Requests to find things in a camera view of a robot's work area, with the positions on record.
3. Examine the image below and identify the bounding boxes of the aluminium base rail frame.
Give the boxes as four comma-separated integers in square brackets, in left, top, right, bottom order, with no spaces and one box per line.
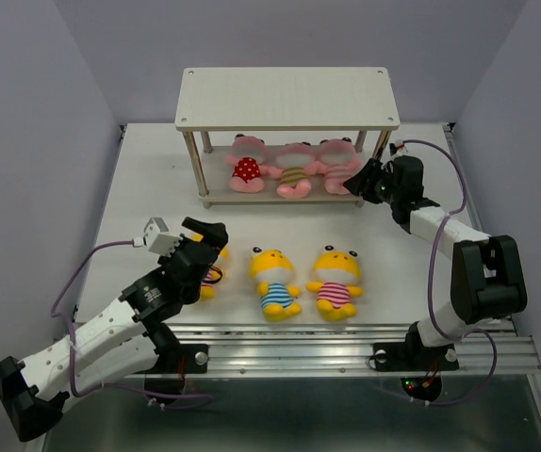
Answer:
[25,122,541,452]

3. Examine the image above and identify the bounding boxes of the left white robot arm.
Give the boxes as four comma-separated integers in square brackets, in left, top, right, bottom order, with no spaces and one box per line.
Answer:
[0,218,229,443]

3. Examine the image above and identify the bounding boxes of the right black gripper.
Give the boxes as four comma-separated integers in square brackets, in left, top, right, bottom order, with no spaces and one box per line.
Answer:
[341,157,401,204]

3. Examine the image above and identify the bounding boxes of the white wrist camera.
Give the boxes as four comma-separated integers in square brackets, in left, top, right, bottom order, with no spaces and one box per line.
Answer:
[389,140,408,158]
[132,217,181,257]

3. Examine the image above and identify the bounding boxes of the white two-tier shelf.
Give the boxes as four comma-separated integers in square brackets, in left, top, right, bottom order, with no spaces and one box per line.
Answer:
[175,67,401,207]

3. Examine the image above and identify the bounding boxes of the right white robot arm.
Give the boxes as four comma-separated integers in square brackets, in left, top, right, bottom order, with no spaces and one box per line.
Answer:
[344,155,528,372]

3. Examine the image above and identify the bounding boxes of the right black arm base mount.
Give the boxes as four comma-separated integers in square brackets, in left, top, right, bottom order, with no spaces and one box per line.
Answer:
[368,342,460,402]

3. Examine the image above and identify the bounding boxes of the yellow toy pink stripes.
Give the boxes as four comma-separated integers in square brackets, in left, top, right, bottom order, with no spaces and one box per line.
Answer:
[305,245,364,322]
[201,246,229,299]

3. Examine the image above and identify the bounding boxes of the yellow toy blue striped shirt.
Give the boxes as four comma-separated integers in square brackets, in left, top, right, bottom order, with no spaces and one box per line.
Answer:
[249,247,303,322]

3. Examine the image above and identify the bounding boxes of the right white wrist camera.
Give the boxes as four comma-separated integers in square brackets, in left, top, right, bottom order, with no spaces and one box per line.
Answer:
[389,140,408,158]

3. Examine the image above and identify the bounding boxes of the pink toy red polka-dot shirt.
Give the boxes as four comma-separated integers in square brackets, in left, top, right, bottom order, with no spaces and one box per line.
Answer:
[225,134,269,194]

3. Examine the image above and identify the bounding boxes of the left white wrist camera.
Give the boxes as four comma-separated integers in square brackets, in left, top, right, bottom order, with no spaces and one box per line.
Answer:
[132,217,181,257]

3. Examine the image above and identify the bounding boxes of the pink toy orange striped shirt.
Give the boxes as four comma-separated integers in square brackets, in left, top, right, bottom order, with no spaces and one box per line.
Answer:
[269,141,317,199]

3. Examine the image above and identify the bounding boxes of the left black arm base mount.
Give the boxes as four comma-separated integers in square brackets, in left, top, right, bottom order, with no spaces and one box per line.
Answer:
[143,344,208,410]

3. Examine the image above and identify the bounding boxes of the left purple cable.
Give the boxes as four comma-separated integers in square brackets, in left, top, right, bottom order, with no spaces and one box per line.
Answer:
[50,239,214,412]

